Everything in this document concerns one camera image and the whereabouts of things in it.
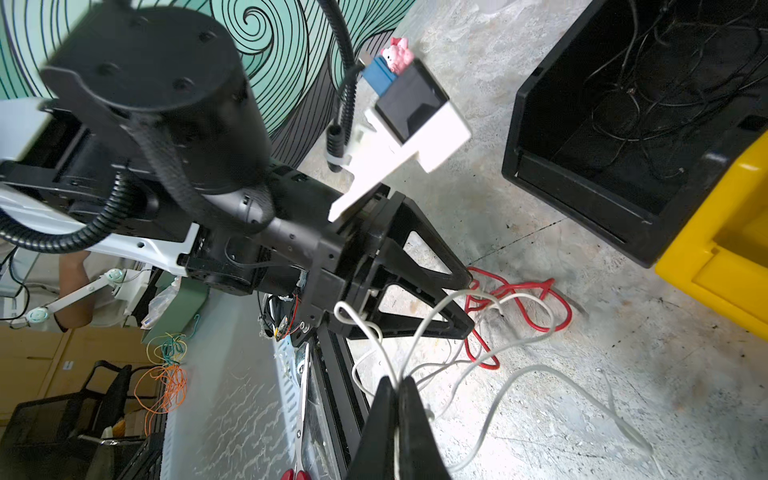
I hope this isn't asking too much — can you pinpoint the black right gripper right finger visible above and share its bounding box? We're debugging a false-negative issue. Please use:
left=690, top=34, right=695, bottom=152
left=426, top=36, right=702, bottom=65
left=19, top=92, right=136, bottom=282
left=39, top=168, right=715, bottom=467
left=398, top=377, right=450, bottom=480

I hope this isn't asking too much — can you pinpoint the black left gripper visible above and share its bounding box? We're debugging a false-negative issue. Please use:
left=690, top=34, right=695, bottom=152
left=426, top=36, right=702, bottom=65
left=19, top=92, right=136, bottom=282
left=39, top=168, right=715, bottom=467
left=185, top=164, right=475, bottom=342

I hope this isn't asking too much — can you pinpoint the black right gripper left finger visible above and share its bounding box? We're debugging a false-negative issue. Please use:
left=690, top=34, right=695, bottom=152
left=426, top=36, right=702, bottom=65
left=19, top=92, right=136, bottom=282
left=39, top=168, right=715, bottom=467
left=346, top=377, right=398, bottom=480

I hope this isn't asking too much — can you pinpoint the white cable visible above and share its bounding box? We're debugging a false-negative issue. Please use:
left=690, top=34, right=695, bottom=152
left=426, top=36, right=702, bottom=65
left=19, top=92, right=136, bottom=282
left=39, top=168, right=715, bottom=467
left=332, top=289, right=655, bottom=475

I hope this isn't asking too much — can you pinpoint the black cable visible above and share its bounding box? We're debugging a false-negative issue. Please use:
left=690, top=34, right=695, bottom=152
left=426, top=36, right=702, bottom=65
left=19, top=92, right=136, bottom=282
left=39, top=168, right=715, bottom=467
left=584, top=0, right=768, bottom=181

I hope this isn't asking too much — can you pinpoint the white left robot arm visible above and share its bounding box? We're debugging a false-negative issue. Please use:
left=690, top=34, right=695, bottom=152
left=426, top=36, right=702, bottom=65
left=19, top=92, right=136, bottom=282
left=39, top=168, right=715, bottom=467
left=1, top=1, right=474, bottom=345

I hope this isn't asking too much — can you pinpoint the pink pig toy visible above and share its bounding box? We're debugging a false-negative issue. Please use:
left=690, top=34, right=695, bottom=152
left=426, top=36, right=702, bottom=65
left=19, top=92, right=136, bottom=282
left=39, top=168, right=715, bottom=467
left=381, top=37, right=415, bottom=76

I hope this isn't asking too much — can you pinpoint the black plastic bin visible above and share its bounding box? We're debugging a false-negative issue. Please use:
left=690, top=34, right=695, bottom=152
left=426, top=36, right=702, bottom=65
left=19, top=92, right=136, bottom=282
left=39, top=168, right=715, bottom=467
left=502, top=0, right=767, bottom=267

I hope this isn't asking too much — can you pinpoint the yellow plastic bin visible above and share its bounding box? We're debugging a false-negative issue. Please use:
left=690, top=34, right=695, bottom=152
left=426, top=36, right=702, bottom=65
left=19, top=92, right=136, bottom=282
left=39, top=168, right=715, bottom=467
left=655, top=134, right=767, bottom=340

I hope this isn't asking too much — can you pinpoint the black office chair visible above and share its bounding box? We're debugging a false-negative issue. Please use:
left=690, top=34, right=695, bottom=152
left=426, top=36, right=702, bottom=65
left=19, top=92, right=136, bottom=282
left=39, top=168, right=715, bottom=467
left=1, top=360, right=150, bottom=479

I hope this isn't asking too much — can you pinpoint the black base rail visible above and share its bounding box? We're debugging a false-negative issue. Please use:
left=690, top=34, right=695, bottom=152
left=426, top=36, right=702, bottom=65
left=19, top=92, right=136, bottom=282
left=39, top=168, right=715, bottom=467
left=311, top=325, right=369, bottom=479

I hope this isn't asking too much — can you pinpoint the white slotted cable duct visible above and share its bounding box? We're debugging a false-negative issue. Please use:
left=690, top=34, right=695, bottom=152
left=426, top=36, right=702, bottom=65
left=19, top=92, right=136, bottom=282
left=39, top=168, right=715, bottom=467
left=275, top=339, right=305, bottom=468

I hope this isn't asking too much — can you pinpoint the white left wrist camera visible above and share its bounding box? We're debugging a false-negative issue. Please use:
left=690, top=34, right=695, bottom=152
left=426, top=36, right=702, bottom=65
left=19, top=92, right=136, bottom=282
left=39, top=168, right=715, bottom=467
left=326, top=56, right=472, bottom=222

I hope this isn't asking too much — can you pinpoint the orange green cable bundle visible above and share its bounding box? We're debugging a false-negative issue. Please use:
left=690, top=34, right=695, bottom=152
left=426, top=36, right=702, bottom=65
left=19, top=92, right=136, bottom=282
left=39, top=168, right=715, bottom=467
left=133, top=332, right=190, bottom=436

